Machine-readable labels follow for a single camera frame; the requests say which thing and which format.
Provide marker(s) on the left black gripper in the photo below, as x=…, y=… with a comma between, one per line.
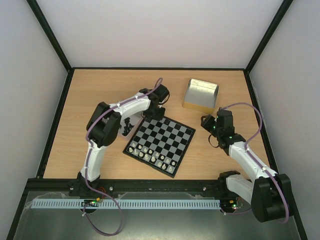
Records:
x=159, y=117

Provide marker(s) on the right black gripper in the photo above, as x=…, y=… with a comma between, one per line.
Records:
x=208, y=122

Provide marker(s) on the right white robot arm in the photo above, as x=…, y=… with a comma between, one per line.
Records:
x=268, y=192

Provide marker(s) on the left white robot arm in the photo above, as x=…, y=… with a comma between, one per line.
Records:
x=104, y=124

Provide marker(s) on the silver tin with pieces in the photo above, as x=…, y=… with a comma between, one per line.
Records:
x=135, y=120

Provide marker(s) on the pile of black chess pieces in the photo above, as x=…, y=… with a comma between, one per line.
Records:
x=127, y=126

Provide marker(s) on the black silver chess board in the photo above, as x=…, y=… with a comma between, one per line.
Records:
x=169, y=140

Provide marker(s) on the empty gold silver tin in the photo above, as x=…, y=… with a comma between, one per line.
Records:
x=200, y=96

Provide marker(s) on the light blue cable duct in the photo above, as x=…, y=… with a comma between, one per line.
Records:
x=128, y=204

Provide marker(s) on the black frame rail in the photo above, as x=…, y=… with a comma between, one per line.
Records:
x=116, y=187

